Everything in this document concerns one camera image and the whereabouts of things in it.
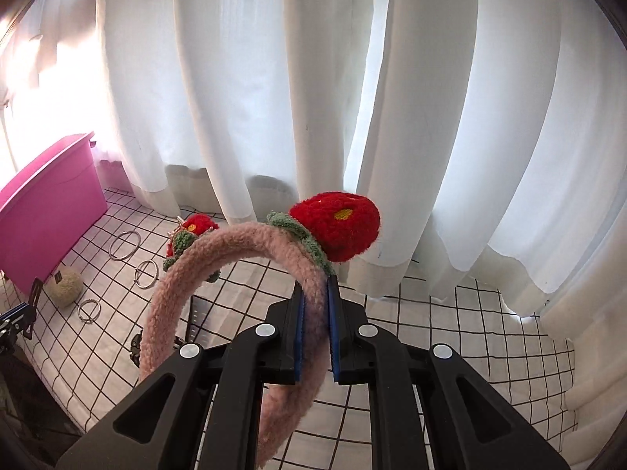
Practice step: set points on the white curtain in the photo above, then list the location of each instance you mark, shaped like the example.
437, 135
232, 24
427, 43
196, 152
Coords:
245, 83

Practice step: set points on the large silver bangle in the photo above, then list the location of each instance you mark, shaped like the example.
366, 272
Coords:
110, 247

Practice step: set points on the pink fuzzy flower headband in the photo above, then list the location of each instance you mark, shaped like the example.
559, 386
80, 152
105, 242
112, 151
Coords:
166, 303

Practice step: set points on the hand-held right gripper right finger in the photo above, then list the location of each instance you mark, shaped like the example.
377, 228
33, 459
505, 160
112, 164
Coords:
334, 338

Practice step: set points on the gold pearl hair clip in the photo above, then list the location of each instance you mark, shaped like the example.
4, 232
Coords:
177, 227

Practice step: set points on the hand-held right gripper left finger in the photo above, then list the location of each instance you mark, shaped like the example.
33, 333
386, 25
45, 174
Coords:
300, 338

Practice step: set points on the small silver bangle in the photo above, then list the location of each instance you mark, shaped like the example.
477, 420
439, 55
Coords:
78, 311
135, 276

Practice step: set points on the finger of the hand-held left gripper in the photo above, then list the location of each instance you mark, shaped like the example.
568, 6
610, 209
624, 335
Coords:
34, 296
13, 313

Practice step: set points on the pink plastic storage bin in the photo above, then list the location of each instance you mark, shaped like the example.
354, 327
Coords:
44, 205

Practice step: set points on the beige fluffy ball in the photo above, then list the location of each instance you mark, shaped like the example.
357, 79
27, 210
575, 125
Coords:
66, 289

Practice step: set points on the white black-grid bedsheet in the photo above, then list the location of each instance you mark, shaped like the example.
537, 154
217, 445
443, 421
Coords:
441, 352

